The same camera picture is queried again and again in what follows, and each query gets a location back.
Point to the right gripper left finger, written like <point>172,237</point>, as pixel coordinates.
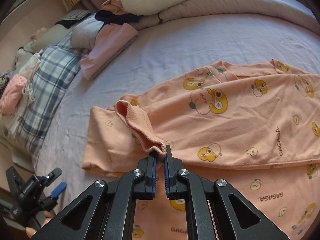
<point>104,210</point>

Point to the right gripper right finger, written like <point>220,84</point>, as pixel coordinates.
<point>215,209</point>

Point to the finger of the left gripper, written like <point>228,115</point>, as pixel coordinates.
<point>59,189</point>

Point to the peach cartoon print garment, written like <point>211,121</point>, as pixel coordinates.
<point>256,126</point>

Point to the left hand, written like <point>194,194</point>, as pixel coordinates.
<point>38,222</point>

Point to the pink crumpled cloth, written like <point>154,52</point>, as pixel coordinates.
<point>12,94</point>

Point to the plaid pillow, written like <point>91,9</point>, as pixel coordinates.
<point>27,128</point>

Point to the white knit cloth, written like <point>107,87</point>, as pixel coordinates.
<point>28,71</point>

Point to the grey small pillow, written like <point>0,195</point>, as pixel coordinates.
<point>84,34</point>

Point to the beige plush toy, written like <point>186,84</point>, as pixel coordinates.
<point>38,33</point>

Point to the pink folded garment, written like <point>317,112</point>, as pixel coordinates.
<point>109,41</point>

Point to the lilac bed sheet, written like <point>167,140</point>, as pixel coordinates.
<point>160,53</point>

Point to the black garment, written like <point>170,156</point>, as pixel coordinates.
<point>108,17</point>

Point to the peach garment under plush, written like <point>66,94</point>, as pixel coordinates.
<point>114,6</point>

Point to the beige rolled quilt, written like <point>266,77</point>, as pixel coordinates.
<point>196,8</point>

